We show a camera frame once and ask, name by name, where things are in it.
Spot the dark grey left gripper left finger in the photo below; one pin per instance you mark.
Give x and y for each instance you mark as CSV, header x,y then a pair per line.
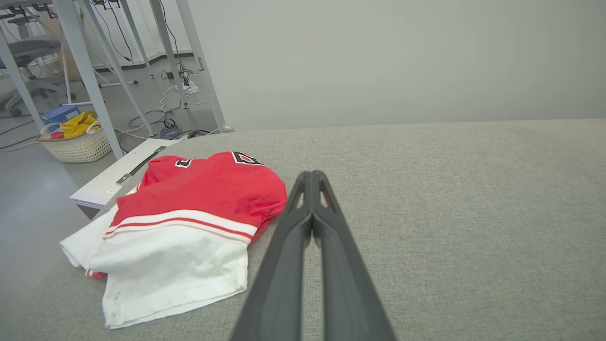
x,y
279,265

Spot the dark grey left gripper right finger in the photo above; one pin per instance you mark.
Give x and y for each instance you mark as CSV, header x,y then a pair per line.
x,y
345,284

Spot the red and white basketball jersey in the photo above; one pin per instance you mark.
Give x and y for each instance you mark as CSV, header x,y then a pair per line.
x,y
213,189

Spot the grey fabric sofa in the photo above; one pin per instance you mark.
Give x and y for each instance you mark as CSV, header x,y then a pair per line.
x,y
450,213

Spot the white box-shaped electrical device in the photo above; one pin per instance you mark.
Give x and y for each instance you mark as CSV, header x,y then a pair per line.
x,y
106,184

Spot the small white power strip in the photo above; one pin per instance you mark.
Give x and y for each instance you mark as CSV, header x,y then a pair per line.
x,y
189,88

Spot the light grey desk leg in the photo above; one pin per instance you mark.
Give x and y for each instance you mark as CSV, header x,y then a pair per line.
x,y
203,66
118,66
87,71
169,52

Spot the white woven laundry basket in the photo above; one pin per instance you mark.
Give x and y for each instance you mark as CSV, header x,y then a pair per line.
x,y
80,149

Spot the yellow garment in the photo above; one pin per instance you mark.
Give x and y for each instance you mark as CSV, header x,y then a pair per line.
x,y
78,124

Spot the blue box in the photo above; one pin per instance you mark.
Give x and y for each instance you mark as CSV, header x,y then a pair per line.
x,y
59,115

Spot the grey office chair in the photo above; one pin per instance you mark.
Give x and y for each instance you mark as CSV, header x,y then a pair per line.
x,y
33,47

